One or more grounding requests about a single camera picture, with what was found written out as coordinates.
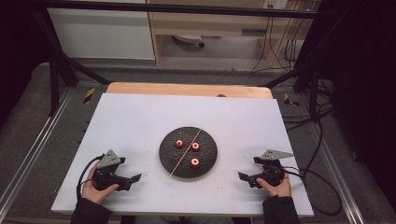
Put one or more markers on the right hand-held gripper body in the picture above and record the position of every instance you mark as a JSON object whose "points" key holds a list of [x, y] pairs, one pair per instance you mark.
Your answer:
{"points": [[271, 171]]}

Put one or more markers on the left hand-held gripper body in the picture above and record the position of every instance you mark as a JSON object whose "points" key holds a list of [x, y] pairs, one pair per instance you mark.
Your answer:
{"points": [[107, 174]]}

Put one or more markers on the black round plate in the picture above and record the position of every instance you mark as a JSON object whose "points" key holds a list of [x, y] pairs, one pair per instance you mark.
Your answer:
{"points": [[174, 158]]}

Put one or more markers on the thin wooden skewer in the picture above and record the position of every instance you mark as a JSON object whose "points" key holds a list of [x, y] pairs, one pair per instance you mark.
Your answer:
{"points": [[185, 153]]}

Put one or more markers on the person's right hand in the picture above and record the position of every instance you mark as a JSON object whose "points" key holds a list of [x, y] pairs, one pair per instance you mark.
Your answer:
{"points": [[280, 190]]}

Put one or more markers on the person's left hand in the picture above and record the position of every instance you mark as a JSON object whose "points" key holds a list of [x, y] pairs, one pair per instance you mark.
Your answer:
{"points": [[95, 194]]}

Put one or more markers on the yellow black floor tape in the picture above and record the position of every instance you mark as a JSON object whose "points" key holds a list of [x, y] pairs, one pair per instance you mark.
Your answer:
{"points": [[290, 100]]}

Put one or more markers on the black metal stand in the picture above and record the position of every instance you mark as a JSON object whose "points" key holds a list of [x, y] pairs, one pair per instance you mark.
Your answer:
{"points": [[53, 81], [313, 90]]}

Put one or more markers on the wooden table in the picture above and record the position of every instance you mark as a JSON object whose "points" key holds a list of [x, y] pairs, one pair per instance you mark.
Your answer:
{"points": [[186, 90]]}

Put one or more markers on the white cabinet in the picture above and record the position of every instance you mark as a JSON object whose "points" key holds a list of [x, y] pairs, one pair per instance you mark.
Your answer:
{"points": [[102, 34]]}

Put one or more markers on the white object under desk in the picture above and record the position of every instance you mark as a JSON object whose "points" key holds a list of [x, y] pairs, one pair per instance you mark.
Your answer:
{"points": [[186, 38]]}

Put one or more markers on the light wooden desk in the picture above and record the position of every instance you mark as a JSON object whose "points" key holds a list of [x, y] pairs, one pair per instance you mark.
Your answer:
{"points": [[202, 21]]}

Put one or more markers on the white power strip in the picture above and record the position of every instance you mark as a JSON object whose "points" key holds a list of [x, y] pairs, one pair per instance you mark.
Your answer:
{"points": [[275, 3]]}

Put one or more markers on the aluminium floor rail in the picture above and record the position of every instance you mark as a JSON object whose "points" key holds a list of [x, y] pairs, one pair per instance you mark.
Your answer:
{"points": [[337, 174], [34, 146]]}

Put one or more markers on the black horizontal frame bar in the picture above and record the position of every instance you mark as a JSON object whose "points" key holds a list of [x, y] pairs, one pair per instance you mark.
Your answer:
{"points": [[186, 8]]}

